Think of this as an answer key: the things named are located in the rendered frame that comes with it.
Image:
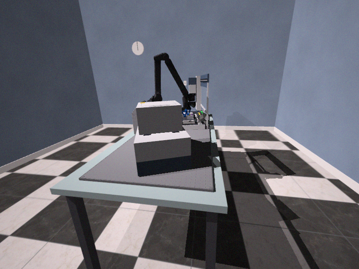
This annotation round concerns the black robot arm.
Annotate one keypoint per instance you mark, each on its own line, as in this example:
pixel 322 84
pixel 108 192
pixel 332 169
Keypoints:
pixel 157 96

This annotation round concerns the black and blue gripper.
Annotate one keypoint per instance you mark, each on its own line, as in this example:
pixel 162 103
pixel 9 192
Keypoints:
pixel 184 109

